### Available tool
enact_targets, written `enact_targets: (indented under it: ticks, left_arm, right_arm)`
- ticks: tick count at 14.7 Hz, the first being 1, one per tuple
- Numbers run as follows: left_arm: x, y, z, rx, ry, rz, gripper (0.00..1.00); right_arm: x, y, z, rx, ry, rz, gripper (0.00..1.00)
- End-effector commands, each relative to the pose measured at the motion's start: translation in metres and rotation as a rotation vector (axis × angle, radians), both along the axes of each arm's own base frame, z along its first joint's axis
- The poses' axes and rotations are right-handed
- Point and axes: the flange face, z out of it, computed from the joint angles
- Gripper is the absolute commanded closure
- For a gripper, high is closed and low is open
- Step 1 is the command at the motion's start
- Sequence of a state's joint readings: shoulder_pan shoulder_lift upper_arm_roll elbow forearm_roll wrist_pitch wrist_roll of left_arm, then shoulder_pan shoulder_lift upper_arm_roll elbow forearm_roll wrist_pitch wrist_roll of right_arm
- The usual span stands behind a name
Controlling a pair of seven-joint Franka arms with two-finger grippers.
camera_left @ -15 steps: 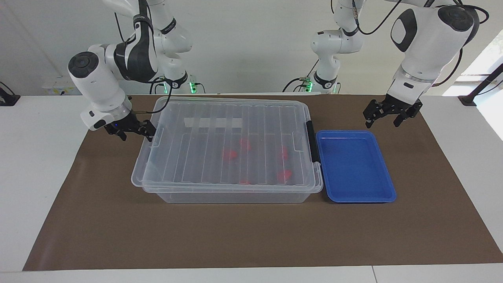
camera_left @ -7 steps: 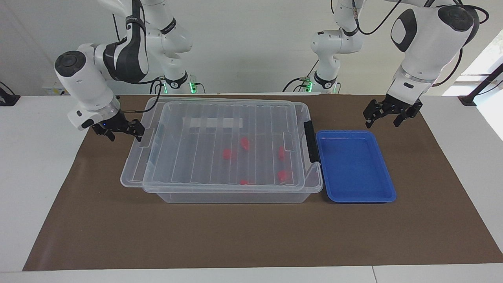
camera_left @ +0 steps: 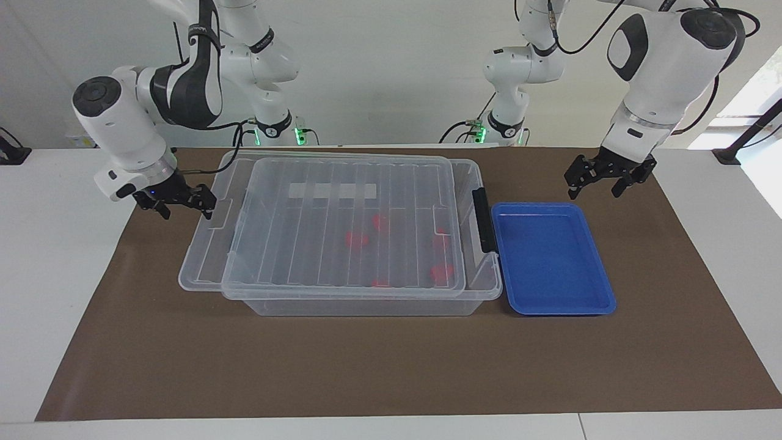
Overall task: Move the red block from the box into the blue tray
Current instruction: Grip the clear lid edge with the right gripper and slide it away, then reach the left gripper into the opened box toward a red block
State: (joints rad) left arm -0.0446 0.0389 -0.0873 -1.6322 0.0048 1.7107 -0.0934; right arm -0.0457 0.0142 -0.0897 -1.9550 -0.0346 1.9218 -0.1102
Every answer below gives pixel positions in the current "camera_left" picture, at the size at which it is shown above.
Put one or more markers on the clear plastic storage box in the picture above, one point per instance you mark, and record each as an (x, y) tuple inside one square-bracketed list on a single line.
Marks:
[(482, 281)]

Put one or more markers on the red plastic block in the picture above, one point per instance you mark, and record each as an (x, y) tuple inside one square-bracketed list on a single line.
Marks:
[(380, 223), (380, 283), (441, 274), (357, 239), (441, 236)]

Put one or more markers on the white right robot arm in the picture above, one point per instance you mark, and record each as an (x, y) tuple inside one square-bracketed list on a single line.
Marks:
[(122, 122)]

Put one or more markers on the brown table mat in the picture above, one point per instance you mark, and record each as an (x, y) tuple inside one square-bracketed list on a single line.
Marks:
[(391, 366)]

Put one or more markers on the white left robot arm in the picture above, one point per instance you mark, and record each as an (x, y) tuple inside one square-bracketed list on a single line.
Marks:
[(660, 67)]

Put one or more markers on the blue plastic tray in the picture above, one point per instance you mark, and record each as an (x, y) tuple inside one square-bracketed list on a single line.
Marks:
[(550, 263)]

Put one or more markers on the black background device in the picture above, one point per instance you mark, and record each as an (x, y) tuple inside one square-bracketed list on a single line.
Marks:
[(15, 156)]

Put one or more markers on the clear ribbed box lid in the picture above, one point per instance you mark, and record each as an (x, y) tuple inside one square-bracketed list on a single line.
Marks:
[(208, 256)]

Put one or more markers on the black background stand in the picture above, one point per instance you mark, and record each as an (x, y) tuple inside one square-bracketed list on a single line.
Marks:
[(727, 156)]

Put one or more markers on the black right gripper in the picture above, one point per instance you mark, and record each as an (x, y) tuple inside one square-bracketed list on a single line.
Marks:
[(168, 190)]

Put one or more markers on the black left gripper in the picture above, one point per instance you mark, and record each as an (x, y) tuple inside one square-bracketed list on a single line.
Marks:
[(617, 162)]

